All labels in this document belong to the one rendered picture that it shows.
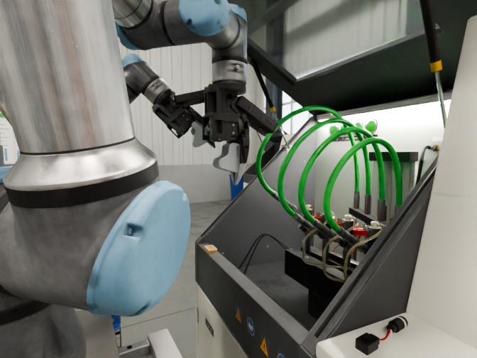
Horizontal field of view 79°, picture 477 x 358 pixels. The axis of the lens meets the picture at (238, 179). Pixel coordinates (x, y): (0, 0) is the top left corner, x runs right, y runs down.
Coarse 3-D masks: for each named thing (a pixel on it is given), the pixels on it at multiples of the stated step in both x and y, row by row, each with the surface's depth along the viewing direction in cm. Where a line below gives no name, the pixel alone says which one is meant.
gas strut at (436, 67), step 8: (424, 0) 54; (424, 8) 55; (424, 16) 56; (432, 16) 55; (424, 24) 56; (432, 24) 56; (432, 32) 56; (432, 40) 57; (432, 48) 57; (432, 56) 58; (432, 64) 58; (440, 64) 58; (440, 80) 59; (440, 88) 60; (440, 96) 60; (440, 104) 61
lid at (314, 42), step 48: (240, 0) 88; (288, 0) 79; (336, 0) 72; (384, 0) 66; (432, 0) 59; (288, 48) 98; (336, 48) 87; (384, 48) 78; (336, 96) 107; (384, 96) 94
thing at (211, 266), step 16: (208, 256) 96; (208, 272) 96; (224, 272) 82; (240, 272) 81; (208, 288) 97; (224, 288) 83; (240, 288) 73; (256, 288) 71; (224, 304) 83; (240, 304) 73; (256, 304) 65; (272, 304) 64; (224, 320) 84; (256, 320) 65; (272, 320) 59; (288, 320) 58; (240, 336) 74; (256, 336) 66; (272, 336) 59; (288, 336) 54; (304, 336) 53; (256, 352) 66; (272, 352) 59; (288, 352) 54
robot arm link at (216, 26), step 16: (176, 0) 50; (192, 0) 46; (208, 0) 45; (224, 0) 48; (176, 16) 49; (192, 16) 46; (208, 16) 46; (224, 16) 48; (176, 32) 51; (192, 32) 50; (208, 32) 48; (224, 32) 51; (224, 48) 56
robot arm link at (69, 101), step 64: (0, 0) 17; (64, 0) 18; (0, 64) 19; (64, 64) 19; (64, 128) 20; (128, 128) 23; (64, 192) 19; (128, 192) 22; (0, 256) 23; (64, 256) 21; (128, 256) 20
